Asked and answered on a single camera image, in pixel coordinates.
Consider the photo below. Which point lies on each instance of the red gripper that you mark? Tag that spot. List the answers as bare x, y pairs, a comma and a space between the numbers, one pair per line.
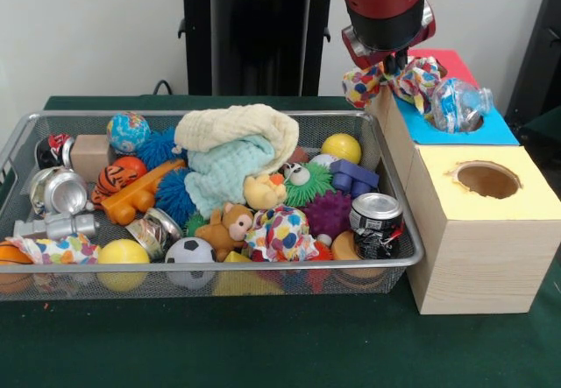
366, 58

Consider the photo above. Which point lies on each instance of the cream waffle cloth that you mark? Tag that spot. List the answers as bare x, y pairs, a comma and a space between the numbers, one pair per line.
236, 127

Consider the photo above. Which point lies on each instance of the mint waffle cloth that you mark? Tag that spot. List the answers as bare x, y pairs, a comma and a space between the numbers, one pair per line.
223, 173

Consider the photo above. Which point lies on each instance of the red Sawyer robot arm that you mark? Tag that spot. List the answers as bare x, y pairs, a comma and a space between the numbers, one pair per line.
381, 11

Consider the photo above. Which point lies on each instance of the smooth yellow ball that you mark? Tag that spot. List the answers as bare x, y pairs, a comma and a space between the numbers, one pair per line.
342, 147

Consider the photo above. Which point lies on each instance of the black chair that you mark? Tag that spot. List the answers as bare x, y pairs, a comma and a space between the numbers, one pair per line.
539, 55

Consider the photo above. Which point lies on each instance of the green spiky toy with eyes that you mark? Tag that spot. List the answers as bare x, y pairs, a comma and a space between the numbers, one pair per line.
313, 182

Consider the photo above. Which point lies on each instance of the purple spiky ball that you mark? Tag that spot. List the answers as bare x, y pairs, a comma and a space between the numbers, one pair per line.
326, 210

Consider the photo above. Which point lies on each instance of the black and white can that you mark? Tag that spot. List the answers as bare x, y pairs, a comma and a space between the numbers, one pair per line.
377, 226

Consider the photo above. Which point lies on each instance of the dark green side table cloth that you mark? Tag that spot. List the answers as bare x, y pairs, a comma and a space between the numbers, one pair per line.
548, 129

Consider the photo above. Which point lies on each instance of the small soccer ball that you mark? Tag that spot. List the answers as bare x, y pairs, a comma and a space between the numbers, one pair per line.
191, 251

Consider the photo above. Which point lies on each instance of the yellow tennis-style ball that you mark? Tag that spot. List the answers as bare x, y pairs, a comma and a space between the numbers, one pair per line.
123, 252

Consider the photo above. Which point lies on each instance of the small orange basketball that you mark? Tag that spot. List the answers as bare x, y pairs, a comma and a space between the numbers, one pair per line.
11, 254

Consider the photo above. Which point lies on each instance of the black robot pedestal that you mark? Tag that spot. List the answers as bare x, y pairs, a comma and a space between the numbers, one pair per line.
263, 46

